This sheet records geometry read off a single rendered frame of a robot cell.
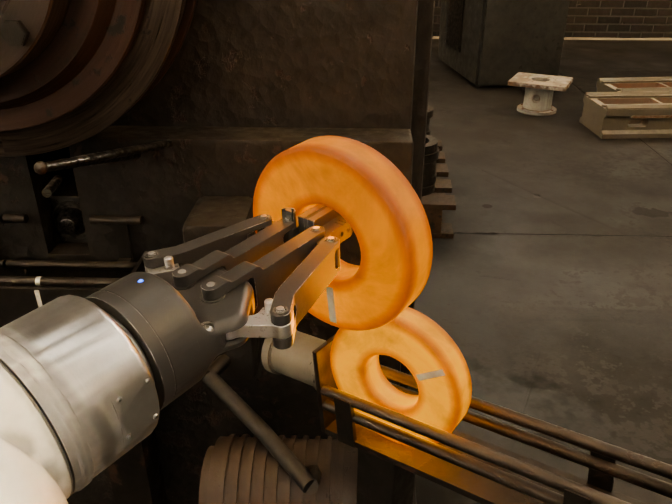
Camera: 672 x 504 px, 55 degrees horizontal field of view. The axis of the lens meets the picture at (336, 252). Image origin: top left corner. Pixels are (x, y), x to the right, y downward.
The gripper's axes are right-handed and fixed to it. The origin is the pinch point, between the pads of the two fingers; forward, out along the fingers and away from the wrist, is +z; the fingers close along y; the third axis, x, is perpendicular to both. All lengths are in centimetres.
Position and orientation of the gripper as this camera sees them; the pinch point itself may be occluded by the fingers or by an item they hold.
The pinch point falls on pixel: (335, 218)
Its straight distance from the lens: 49.5
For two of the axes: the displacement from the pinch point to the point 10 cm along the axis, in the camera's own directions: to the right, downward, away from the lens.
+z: 6.0, -4.2, 6.8
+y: 8.0, 2.8, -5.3
